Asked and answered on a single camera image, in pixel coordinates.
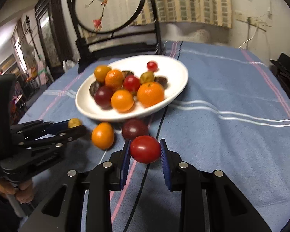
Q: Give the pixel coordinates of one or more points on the person's left hand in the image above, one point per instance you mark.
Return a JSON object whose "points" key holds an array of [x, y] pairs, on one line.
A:
{"points": [[25, 194]]}

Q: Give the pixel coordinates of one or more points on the small red cherry tomato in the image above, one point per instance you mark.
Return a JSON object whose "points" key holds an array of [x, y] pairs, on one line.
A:
{"points": [[152, 65]]}

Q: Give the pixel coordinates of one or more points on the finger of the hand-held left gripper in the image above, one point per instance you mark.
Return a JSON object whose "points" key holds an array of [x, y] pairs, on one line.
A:
{"points": [[72, 134], [59, 126]]}

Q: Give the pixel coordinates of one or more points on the white oval plate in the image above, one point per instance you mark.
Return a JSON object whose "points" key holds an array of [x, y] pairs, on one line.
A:
{"points": [[174, 77]]}

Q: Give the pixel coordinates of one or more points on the orange cherry tomato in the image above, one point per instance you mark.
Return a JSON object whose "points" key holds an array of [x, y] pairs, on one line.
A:
{"points": [[103, 135], [122, 100], [102, 73]]}

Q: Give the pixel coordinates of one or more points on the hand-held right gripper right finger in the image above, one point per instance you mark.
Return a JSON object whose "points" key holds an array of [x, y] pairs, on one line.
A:
{"points": [[166, 169]]}

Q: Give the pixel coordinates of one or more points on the pale yellow longan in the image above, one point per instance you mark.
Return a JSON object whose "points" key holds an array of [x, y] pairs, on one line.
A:
{"points": [[74, 122]]}

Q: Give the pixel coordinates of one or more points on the round embroidered screen dark stand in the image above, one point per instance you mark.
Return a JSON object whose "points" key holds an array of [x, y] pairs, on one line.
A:
{"points": [[106, 7]]}

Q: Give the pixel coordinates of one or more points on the dark brown water chestnut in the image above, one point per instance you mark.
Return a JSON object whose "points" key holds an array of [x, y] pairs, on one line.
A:
{"points": [[162, 80], [93, 88], [128, 73]]}

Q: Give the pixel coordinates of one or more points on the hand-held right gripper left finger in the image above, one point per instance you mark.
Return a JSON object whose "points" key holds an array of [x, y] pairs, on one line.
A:
{"points": [[124, 169]]}

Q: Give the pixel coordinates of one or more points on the yellow grey patterned curtain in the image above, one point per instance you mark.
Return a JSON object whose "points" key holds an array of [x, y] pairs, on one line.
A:
{"points": [[188, 2]]}

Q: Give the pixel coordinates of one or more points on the white plastic bag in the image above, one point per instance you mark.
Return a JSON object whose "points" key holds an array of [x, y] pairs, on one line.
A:
{"points": [[68, 65]]}

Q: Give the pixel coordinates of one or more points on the black bag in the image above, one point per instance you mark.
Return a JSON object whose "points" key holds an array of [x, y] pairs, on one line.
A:
{"points": [[285, 62]]}

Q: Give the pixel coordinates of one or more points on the blue striped tablecloth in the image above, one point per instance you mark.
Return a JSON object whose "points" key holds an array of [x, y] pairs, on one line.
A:
{"points": [[220, 149]]}

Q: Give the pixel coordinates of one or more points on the large dark red plum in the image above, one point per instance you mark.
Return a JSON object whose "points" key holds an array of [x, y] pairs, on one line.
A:
{"points": [[134, 128]]}

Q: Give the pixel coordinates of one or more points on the olive yellow cherry tomato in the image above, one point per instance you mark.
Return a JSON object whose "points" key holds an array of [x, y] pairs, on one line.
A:
{"points": [[147, 76]]}

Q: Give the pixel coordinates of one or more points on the large tangerine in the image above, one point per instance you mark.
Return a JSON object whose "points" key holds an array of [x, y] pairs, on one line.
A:
{"points": [[150, 94]]}

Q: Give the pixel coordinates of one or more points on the dark wooden cabinet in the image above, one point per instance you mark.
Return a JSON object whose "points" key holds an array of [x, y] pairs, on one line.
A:
{"points": [[56, 29]]}

